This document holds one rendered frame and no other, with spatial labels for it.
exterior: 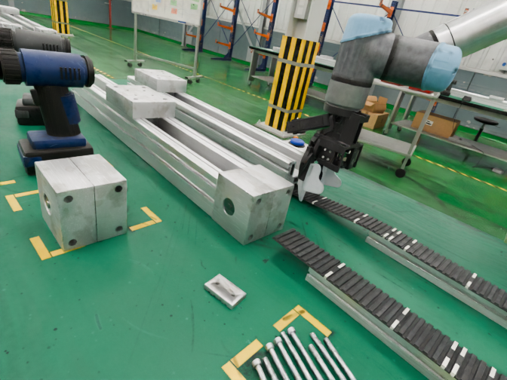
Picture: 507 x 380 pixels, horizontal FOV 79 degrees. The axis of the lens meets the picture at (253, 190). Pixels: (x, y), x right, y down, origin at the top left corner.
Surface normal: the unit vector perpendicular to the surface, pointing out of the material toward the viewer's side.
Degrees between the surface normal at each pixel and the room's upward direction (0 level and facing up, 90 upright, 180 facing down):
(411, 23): 90
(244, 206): 90
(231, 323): 0
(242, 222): 90
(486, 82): 90
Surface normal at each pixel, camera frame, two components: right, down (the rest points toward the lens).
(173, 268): 0.18, -0.87
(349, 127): -0.72, 0.20
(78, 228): 0.69, 0.44
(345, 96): -0.31, 0.39
